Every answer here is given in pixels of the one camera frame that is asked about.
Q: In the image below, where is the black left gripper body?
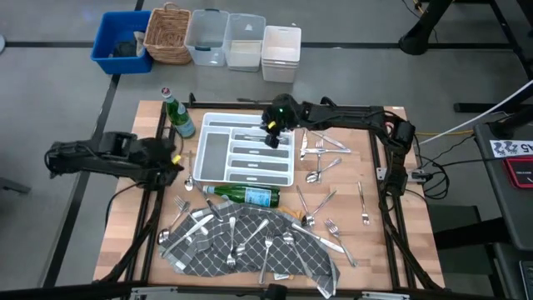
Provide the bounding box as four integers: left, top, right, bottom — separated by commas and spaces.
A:
141, 139, 178, 191

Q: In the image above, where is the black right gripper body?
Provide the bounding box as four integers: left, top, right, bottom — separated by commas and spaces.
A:
261, 93, 301, 133

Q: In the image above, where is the silver knife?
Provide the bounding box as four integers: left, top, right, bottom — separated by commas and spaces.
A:
290, 222, 346, 254
193, 181, 225, 223
299, 127, 309, 162
161, 214, 215, 258
299, 147, 352, 155
310, 129, 349, 151

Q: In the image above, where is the silver fork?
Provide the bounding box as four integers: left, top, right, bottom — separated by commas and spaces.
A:
323, 218, 359, 268
257, 234, 275, 286
226, 216, 237, 268
314, 139, 325, 184
356, 180, 371, 227
173, 195, 209, 237

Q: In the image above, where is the grey checked dish towel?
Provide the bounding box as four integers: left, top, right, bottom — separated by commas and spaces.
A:
160, 201, 341, 300

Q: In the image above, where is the green glass bottle red cap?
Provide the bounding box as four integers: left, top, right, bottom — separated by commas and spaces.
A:
161, 87, 197, 139

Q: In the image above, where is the white cutlery tray organizer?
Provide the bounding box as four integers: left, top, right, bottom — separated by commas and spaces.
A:
193, 112, 296, 188

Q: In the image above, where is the green glass bottle blue label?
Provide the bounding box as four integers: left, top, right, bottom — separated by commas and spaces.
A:
202, 184, 281, 208

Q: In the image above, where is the orange cloth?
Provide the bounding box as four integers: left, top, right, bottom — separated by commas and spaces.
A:
277, 204, 304, 221

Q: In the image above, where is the white plastic bin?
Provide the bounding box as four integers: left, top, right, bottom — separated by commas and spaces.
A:
261, 25, 302, 83

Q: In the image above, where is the clear plastic bin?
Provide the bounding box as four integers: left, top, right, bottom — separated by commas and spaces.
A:
222, 12, 267, 73

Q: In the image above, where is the black cloth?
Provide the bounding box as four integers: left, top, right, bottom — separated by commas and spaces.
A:
110, 39, 138, 58

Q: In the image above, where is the wicker basket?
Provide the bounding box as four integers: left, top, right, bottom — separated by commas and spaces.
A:
143, 2, 193, 66

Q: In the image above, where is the clear bin with blue latch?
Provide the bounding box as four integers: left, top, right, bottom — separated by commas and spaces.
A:
183, 7, 230, 68

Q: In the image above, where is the blue plastic bin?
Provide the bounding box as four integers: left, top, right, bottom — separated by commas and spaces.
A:
90, 10, 154, 75

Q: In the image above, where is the grey furniture foot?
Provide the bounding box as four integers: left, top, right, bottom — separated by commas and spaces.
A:
0, 177, 32, 195

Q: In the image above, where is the black stand leg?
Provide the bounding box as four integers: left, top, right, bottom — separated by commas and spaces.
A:
397, 0, 455, 57

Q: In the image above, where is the black floor bar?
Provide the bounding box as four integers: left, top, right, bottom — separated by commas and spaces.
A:
452, 81, 533, 114

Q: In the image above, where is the black desk foot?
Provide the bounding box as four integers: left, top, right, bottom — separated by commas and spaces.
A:
428, 203, 513, 251

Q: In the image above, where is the white printed label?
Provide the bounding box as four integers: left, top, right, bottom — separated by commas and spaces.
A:
489, 139, 533, 158

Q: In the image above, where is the red device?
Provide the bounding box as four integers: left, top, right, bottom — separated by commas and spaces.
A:
501, 156, 533, 189

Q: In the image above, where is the dark keyboard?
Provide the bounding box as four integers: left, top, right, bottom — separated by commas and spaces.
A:
518, 260, 533, 300

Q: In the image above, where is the black aluminium table frame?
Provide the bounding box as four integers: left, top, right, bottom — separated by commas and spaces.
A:
0, 92, 501, 300

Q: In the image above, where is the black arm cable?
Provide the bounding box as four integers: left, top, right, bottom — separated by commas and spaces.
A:
103, 182, 145, 228

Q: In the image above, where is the silver metal bracket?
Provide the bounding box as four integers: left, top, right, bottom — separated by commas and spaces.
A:
361, 291, 411, 300
131, 286, 178, 300

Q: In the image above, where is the yellow cable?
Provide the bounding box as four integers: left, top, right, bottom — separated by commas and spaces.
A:
414, 129, 476, 138

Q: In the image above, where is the black cable bundle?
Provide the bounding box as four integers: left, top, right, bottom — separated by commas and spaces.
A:
410, 135, 478, 201

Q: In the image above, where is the white cable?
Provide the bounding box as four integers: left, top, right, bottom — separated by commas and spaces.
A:
418, 78, 533, 146

